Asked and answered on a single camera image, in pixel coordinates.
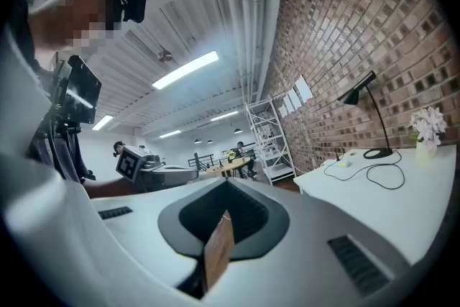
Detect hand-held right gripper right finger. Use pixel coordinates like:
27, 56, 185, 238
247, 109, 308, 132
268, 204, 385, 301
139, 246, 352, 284
206, 178, 411, 307

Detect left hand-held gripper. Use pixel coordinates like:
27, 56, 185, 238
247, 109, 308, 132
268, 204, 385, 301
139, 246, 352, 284
115, 145, 200, 192

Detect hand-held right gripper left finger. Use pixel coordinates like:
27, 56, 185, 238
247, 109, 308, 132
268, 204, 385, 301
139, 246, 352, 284
89, 178, 231, 298

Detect black cable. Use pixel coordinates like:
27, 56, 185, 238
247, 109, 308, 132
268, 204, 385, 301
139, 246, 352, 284
323, 146, 406, 191

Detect black desk lamp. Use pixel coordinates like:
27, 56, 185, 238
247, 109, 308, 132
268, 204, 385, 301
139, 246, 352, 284
337, 70, 395, 160

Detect person's left forearm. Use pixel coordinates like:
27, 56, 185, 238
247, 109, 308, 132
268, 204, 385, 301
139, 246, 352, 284
87, 178, 139, 199

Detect black metal railing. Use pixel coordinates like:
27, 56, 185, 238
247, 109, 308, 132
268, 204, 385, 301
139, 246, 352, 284
187, 149, 216, 170

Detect round wooden table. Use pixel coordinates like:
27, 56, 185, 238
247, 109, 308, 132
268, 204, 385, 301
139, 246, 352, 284
206, 157, 252, 179

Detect white metal shelf rack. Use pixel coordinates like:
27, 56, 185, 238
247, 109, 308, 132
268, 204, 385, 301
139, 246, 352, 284
245, 96, 298, 186

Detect black chest box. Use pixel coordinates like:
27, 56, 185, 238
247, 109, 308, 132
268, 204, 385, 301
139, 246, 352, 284
52, 55, 103, 126

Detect white flowers in pot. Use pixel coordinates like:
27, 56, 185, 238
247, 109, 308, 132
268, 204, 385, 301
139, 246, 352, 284
408, 106, 449, 161

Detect person's torso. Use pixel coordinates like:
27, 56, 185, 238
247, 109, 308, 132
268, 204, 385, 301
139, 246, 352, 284
0, 0, 94, 198

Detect person's head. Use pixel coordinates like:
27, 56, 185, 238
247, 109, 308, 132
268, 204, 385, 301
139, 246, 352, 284
28, 0, 123, 58

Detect black head camera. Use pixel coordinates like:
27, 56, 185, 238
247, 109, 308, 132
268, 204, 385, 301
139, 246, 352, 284
121, 0, 147, 24

